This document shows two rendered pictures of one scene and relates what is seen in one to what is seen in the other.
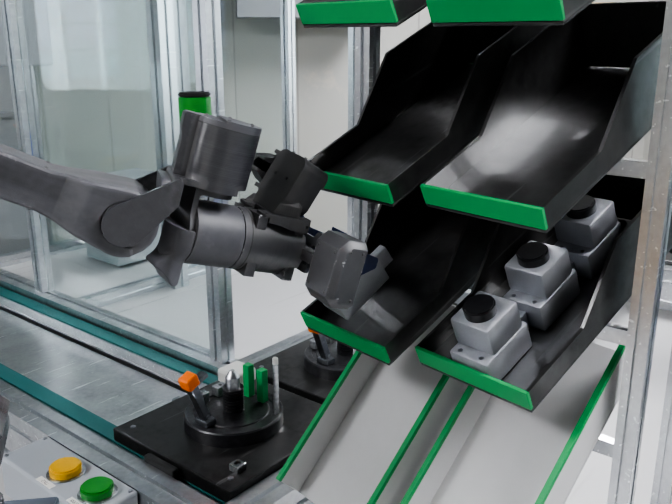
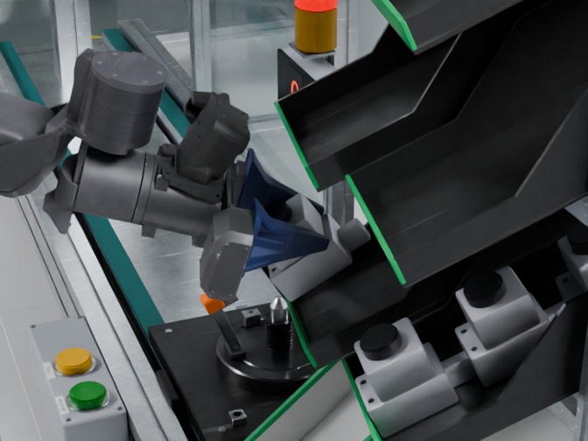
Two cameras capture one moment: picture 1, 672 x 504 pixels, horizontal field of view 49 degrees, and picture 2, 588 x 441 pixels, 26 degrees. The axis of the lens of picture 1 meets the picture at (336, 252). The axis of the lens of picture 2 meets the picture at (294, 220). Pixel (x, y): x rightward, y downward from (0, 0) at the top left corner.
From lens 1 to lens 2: 0.54 m
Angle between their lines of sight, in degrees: 30
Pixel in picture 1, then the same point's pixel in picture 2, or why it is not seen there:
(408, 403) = not seen: hidden behind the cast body
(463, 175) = (420, 168)
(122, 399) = not seen: hidden behind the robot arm
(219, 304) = (332, 196)
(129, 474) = (131, 388)
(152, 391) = (246, 283)
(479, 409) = not seen: outside the picture
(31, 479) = (39, 362)
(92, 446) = (120, 341)
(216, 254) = (104, 210)
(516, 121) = (528, 101)
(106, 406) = (184, 290)
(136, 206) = (13, 152)
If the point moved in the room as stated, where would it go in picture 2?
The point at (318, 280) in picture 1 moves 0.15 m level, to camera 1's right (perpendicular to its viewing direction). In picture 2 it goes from (203, 263) to (381, 316)
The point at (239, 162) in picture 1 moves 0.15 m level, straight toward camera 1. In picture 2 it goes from (124, 120) to (10, 206)
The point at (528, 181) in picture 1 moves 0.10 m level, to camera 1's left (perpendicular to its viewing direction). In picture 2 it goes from (458, 205) to (329, 173)
